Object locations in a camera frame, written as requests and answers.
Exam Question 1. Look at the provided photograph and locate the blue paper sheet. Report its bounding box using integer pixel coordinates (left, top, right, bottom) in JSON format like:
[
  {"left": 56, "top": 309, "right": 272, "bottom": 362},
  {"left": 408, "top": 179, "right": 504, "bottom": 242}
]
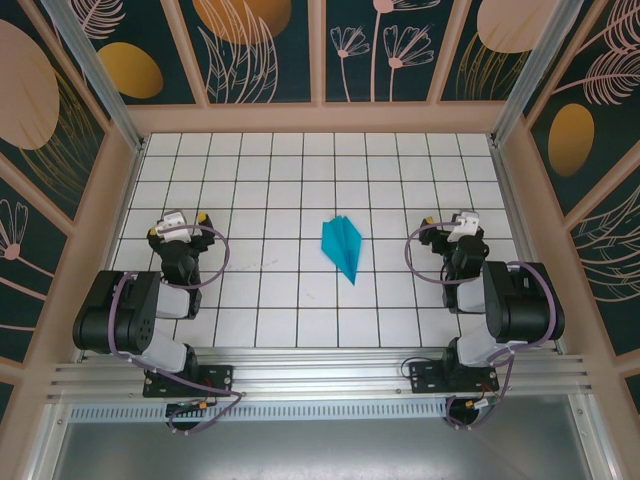
[{"left": 319, "top": 215, "right": 362, "bottom": 287}]

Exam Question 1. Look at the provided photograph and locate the grey metal shelf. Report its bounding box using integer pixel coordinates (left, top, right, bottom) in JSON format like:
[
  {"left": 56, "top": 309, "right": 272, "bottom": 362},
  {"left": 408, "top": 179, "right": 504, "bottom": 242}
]
[{"left": 29, "top": 399, "right": 619, "bottom": 480}]

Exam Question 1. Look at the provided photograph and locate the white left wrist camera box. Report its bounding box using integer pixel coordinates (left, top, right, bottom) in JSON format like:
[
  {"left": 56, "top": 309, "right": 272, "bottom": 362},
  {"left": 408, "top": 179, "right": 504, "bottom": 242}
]
[{"left": 156, "top": 210, "right": 194, "bottom": 242}]

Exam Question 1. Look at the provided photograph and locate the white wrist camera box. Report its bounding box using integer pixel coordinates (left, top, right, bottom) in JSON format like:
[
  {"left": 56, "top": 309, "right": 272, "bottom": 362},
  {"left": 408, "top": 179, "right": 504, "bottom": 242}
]
[
  {"left": 446, "top": 209, "right": 481, "bottom": 243},
  {"left": 156, "top": 210, "right": 194, "bottom": 242}
]

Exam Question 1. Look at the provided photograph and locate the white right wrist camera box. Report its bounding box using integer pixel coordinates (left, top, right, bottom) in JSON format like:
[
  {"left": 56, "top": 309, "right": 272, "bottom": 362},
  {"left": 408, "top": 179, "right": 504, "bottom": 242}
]
[{"left": 446, "top": 209, "right": 481, "bottom": 243}]

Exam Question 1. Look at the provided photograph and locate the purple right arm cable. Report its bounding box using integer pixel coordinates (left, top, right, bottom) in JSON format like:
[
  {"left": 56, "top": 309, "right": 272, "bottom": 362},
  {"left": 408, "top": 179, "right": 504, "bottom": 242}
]
[{"left": 404, "top": 221, "right": 560, "bottom": 432}]

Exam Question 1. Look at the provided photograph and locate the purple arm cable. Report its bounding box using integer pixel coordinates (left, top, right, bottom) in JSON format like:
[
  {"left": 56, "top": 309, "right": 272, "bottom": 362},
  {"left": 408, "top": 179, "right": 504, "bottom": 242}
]
[
  {"left": 108, "top": 224, "right": 247, "bottom": 436},
  {"left": 404, "top": 221, "right": 560, "bottom": 432}
]

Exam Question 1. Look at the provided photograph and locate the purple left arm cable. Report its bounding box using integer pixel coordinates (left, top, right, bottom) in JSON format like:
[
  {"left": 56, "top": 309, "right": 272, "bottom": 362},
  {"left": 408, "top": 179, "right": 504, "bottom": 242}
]
[{"left": 108, "top": 224, "right": 247, "bottom": 436}]

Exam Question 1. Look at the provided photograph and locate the aluminium side rail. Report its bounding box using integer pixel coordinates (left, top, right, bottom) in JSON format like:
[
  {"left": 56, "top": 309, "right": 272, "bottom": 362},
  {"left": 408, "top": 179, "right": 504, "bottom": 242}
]
[{"left": 492, "top": 144, "right": 560, "bottom": 354}]

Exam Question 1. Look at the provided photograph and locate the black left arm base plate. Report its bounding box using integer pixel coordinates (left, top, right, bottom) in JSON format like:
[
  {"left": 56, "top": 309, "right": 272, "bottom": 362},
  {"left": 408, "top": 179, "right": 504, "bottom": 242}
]
[{"left": 143, "top": 363, "right": 236, "bottom": 399}]

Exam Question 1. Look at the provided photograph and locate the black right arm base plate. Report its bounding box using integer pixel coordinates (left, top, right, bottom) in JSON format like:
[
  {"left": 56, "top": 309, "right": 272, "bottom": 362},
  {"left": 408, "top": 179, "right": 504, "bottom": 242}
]
[{"left": 408, "top": 360, "right": 501, "bottom": 396}]

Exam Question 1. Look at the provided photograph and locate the thin black cable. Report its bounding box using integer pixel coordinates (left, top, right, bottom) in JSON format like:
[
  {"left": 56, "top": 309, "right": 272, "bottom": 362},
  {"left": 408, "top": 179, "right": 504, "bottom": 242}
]
[{"left": 399, "top": 356, "right": 446, "bottom": 381}]

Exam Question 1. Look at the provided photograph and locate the aluminium mounting rail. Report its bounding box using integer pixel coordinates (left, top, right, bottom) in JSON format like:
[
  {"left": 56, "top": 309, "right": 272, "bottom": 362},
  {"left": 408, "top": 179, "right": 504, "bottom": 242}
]
[{"left": 47, "top": 347, "right": 599, "bottom": 401}]

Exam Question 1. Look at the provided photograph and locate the aluminium frame post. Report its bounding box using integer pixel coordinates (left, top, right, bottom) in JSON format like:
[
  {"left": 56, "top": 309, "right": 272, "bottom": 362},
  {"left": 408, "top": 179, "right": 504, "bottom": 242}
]
[
  {"left": 39, "top": 0, "right": 147, "bottom": 153},
  {"left": 491, "top": 0, "right": 586, "bottom": 147}
]

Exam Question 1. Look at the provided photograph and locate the slotted grey cable duct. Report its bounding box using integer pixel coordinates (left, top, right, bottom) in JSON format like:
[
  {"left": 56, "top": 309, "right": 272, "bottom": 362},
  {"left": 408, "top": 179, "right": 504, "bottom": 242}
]
[{"left": 69, "top": 402, "right": 451, "bottom": 421}]

